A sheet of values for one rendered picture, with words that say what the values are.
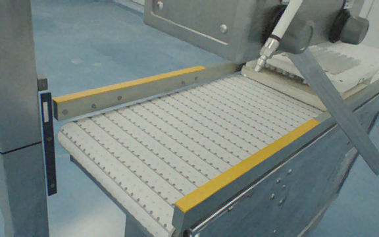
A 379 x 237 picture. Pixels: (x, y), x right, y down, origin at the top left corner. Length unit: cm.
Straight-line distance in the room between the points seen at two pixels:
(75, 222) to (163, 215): 124
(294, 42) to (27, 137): 42
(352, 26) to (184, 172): 27
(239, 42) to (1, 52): 34
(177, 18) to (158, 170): 25
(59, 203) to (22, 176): 113
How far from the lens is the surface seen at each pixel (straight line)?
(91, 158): 48
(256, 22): 22
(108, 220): 161
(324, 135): 68
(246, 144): 54
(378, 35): 376
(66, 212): 166
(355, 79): 79
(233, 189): 41
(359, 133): 54
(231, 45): 22
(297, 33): 23
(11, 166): 56
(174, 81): 66
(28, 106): 52
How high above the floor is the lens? 119
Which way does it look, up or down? 29 degrees down
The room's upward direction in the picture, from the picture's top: 10 degrees clockwise
